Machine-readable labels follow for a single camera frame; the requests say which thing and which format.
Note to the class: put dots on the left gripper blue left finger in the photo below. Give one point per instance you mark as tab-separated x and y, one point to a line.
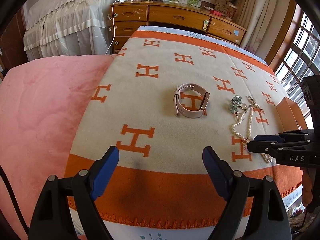
52	218

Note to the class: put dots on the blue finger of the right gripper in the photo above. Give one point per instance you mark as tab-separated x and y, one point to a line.
302	153
288	136

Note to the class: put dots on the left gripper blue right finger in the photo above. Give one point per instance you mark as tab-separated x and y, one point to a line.
267	219

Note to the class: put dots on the pink smart watch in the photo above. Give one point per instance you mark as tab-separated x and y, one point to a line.
191	100

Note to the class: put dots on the pink plastic tray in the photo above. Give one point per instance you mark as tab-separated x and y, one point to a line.
290	115

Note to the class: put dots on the metal window grille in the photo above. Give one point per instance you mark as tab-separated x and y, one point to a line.
300	61

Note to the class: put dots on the beige curtain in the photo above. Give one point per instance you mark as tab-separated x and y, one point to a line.
263	20

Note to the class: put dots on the orange beige H blanket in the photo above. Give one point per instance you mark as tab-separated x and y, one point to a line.
160	181

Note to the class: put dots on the wooden desk with drawers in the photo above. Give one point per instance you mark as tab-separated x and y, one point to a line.
129	16

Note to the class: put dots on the white lace covered furniture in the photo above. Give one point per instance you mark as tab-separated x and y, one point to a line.
68	27

